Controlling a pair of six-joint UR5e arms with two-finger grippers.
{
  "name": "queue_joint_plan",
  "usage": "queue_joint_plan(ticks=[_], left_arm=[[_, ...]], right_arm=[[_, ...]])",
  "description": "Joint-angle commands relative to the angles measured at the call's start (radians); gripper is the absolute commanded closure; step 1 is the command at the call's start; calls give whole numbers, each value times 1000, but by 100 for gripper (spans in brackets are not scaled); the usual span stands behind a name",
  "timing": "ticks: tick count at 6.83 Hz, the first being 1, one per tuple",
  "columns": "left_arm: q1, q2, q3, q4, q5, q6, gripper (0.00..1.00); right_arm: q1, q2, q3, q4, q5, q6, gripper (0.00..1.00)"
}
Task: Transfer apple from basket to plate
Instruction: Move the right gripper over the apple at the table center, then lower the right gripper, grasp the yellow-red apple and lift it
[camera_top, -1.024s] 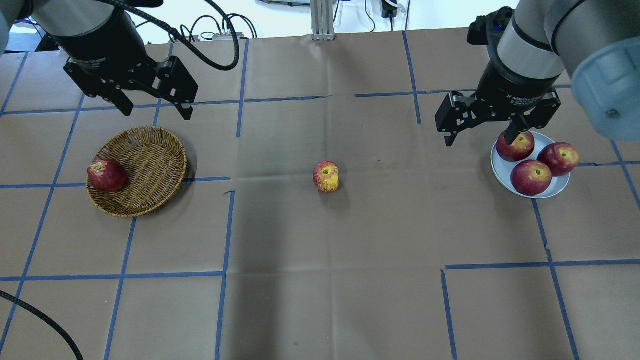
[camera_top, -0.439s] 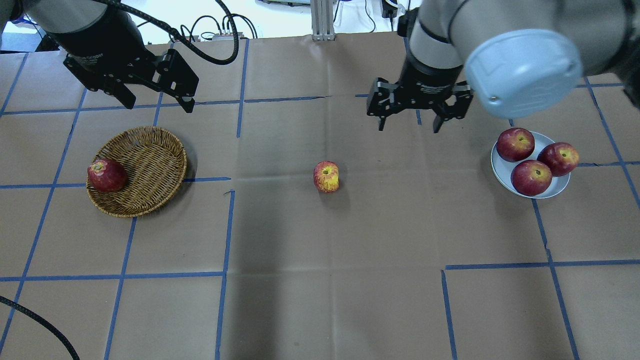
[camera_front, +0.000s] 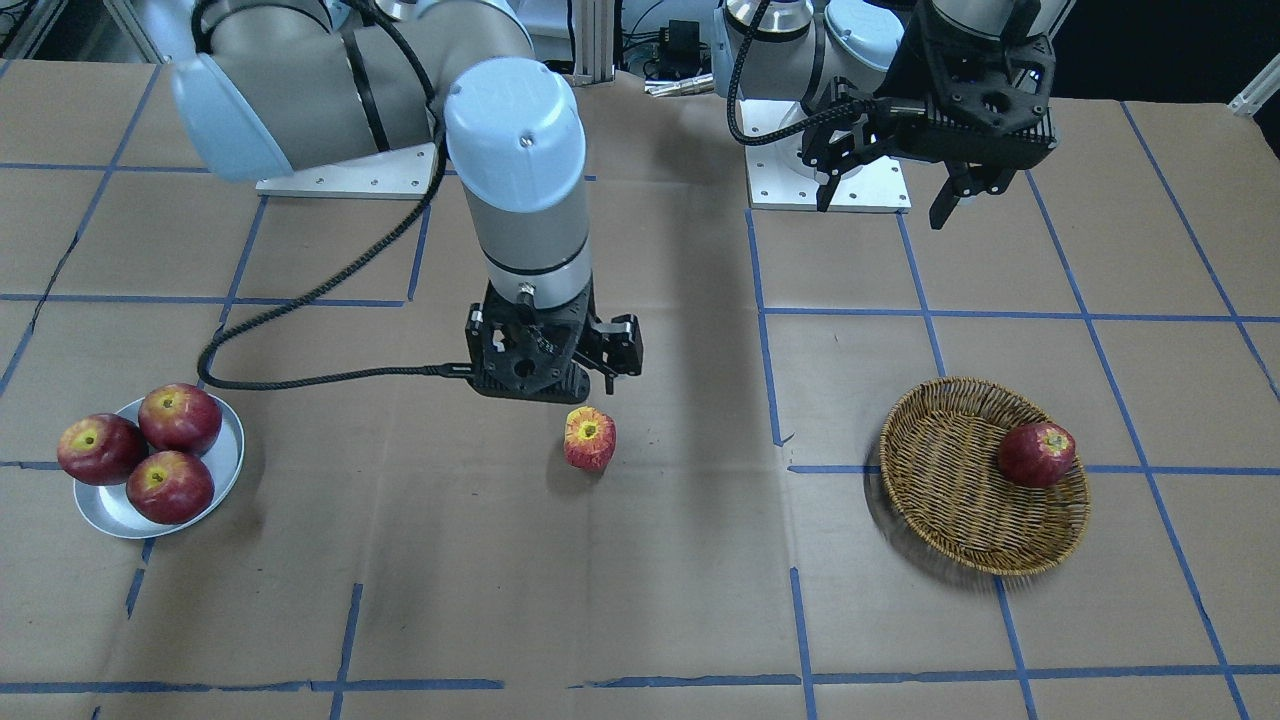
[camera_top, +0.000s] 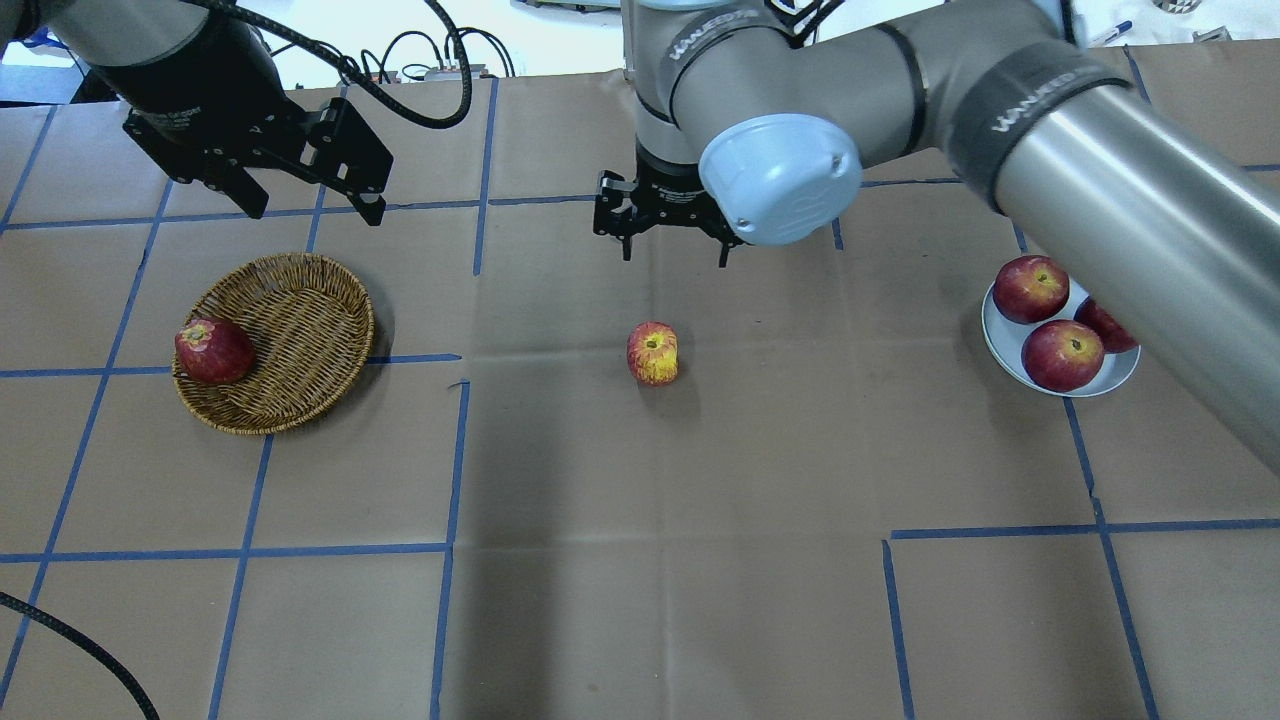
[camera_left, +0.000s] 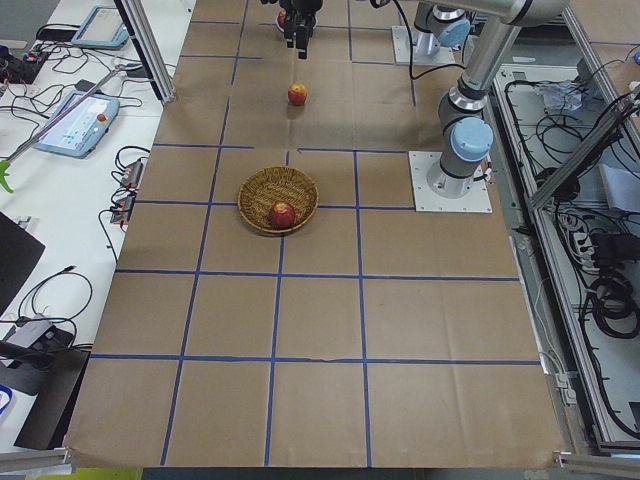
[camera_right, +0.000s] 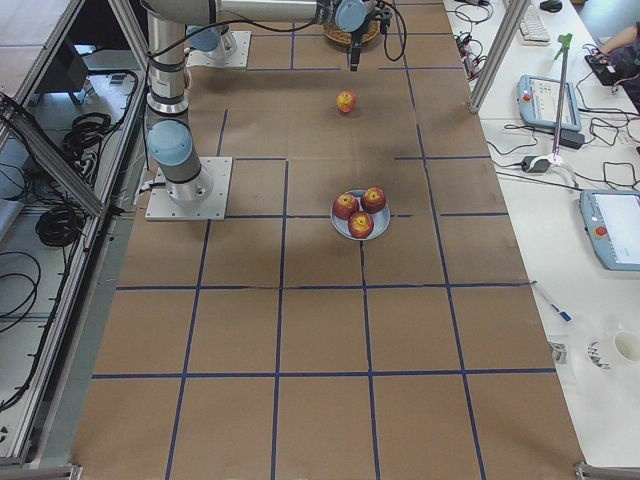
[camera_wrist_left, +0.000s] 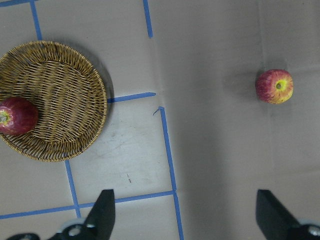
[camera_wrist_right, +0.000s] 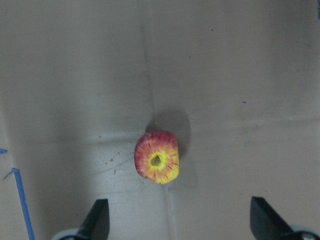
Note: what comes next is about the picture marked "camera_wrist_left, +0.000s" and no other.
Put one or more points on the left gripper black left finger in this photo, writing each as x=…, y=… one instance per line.
x=100, y=221

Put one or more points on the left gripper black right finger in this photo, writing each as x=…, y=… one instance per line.
x=272, y=217

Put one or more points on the red yellow striped apple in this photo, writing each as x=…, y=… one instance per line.
x=274, y=86

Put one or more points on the round wicker basket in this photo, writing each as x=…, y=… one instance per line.
x=68, y=92

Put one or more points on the dark red apple in basket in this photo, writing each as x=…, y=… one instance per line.
x=17, y=116

